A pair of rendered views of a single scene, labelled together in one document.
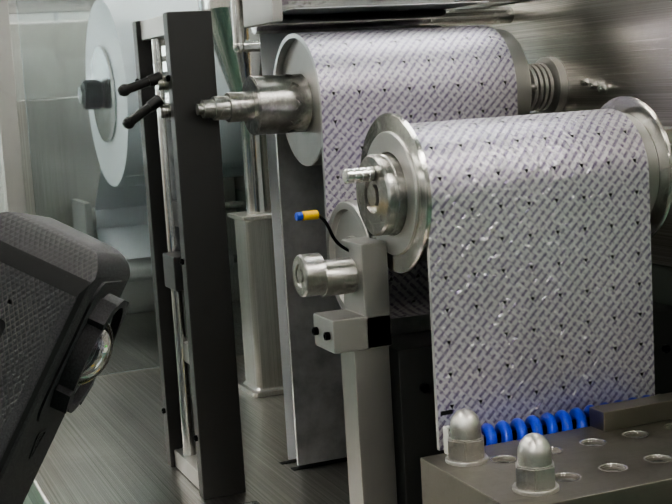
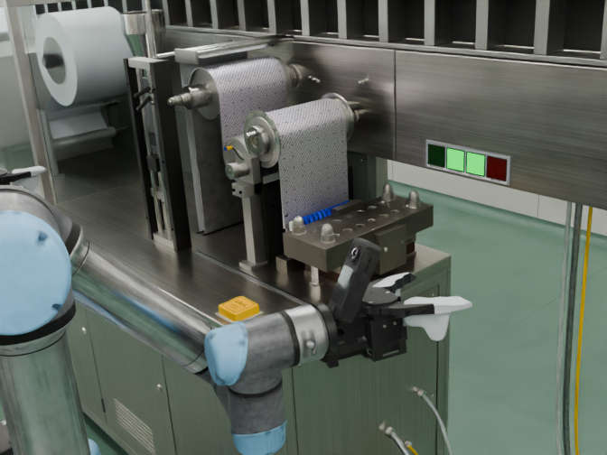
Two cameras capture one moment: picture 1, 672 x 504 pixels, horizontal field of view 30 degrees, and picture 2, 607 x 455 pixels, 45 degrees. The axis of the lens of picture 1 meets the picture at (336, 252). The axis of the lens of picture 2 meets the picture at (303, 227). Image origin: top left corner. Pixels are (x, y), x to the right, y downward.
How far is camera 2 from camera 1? 0.80 m
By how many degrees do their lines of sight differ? 23
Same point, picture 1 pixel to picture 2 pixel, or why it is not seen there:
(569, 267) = (322, 160)
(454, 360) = (288, 198)
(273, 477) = (198, 239)
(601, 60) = (316, 69)
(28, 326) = (374, 258)
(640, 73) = (333, 78)
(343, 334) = (247, 191)
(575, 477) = (337, 235)
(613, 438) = (342, 218)
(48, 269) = (376, 250)
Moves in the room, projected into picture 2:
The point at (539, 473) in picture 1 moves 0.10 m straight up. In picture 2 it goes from (330, 236) to (328, 197)
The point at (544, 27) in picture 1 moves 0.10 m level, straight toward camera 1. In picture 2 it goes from (289, 51) to (294, 56)
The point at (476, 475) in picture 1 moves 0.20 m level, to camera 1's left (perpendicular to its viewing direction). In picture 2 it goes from (305, 237) to (227, 253)
